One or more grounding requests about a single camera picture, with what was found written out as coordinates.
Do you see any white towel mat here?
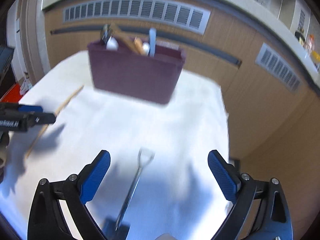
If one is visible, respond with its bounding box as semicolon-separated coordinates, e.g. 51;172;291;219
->
1;51;229;239

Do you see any metal shovel-handle utensil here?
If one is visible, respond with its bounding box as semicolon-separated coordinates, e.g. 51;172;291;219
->
114;148;155;231

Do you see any dark-handled table knife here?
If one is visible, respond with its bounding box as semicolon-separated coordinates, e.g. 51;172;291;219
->
100;24;112;44

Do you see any short grey vent grille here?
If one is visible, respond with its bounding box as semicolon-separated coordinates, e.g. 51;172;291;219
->
255;43;301;92

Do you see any white ceramic soup spoon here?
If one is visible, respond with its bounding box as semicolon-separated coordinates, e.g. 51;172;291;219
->
106;36;119;50

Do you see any light blue plastic spoon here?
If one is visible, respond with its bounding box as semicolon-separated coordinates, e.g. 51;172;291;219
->
149;28;157;57

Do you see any wooden chopstick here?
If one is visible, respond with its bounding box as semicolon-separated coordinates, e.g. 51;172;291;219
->
24;84;85;158
110;23;140;54

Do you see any gloved left hand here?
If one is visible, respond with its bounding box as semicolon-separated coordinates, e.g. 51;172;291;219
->
0;132;10;170

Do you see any red box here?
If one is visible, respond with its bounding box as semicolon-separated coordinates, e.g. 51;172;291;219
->
1;83;23;103

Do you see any long grey vent grille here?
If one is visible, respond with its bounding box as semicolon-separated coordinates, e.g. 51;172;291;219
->
62;0;211;35

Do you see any white ball-end scoop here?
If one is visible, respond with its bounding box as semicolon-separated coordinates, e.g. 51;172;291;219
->
142;42;150;55

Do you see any maroon plastic utensil holder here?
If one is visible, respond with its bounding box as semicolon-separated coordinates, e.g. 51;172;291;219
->
87;41;186;105

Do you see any dark sauce bottle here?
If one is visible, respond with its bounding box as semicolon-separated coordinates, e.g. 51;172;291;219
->
295;28;305;46

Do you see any wooden spoon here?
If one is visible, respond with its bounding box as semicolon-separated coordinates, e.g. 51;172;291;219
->
133;37;146;55

